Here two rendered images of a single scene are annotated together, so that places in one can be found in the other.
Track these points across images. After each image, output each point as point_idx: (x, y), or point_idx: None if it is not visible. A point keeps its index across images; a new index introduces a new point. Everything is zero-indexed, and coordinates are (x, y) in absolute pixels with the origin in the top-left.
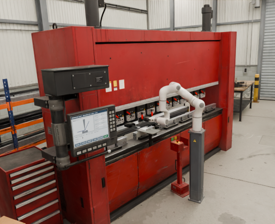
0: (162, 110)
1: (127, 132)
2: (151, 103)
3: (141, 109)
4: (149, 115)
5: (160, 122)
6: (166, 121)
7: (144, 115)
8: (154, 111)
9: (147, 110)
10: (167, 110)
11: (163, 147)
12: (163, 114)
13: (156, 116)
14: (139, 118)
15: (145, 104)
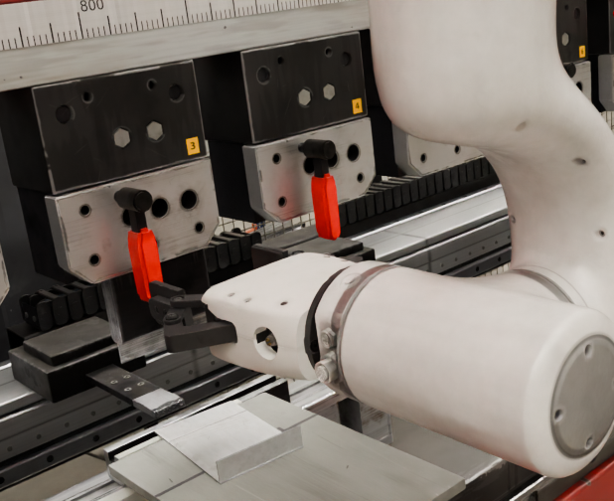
0: (452, 116)
1: (59, 452)
2: (311, 54)
3: (136, 146)
4: (361, 221)
5: (433, 400)
6: (571, 395)
7: (207, 235)
8: (370, 170)
9: (257, 159)
10: (581, 104)
11: None
12: (496, 206)
13: (424, 232)
14: (125, 286)
15: (216, 70)
